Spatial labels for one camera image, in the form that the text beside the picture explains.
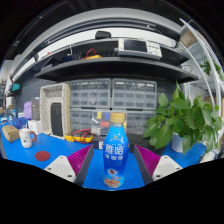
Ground small white box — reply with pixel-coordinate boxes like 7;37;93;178
27;119;44;136

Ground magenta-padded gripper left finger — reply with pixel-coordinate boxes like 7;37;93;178
43;144;95;187

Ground small white adapter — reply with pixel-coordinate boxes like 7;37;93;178
199;148;222;164

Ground white mug with brown handle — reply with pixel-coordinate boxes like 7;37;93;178
18;127;38;149

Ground green potted plant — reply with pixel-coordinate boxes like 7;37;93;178
142;81;224;155

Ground beige dotted storage crate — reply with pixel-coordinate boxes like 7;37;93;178
39;82;72;140

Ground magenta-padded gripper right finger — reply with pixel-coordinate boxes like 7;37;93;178
133;144;183;186

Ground blue drink bottle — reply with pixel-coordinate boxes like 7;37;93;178
102;112;130;189

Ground teal lamp head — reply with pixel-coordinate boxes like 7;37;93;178
9;83;22;93

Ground flat round red coaster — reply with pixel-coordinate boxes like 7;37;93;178
34;150;51;162

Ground black upright speaker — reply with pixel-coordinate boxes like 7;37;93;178
49;102;64;138

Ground white metal rack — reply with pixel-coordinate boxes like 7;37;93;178
179;18;224;111

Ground dark overhead shelf with equipment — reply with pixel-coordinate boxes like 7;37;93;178
6;19;200;84

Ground dark grey carton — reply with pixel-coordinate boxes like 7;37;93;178
31;96;41;122

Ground brown cardboard box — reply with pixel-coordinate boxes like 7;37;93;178
1;124;20;144

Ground clear box of coloured tubing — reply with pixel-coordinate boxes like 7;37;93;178
90;110;128;136

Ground yellow multimeter with red leads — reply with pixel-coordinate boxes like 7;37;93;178
64;128;95;144

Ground black box with white label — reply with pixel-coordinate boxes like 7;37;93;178
92;134;108;150

